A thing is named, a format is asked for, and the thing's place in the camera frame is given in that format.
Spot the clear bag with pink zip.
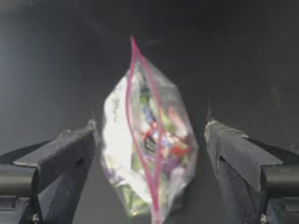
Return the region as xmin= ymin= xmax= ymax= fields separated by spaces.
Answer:
xmin=98 ymin=35 xmax=200 ymax=224

